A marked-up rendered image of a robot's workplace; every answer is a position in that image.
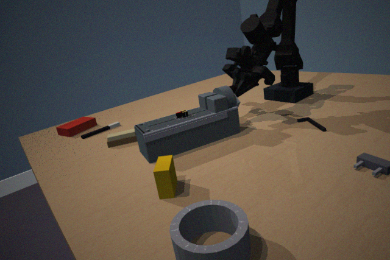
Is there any grey hollow cylinder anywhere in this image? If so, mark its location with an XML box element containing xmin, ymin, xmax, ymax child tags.
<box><xmin>169</xmin><ymin>200</ymin><xmax>250</xmax><ymax>260</ymax></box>

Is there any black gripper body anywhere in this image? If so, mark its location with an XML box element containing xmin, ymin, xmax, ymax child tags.
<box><xmin>222</xmin><ymin>48</ymin><xmax>275</xmax><ymax>86</ymax></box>

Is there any red rectangular block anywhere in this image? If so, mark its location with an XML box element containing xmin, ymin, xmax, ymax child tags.
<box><xmin>56</xmin><ymin>117</ymin><xmax>97</xmax><ymax>137</ymax></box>

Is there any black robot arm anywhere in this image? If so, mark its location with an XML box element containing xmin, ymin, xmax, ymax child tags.
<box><xmin>225</xmin><ymin>0</ymin><xmax>303</xmax><ymax>88</ymax></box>

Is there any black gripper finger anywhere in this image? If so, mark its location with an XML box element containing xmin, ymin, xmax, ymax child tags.
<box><xmin>231</xmin><ymin>71</ymin><xmax>241</xmax><ymax>85</ymax></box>
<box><xmin>234</xmin><ymin>73</ymin><xmax>259</xmax><ymax>97</ymax></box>

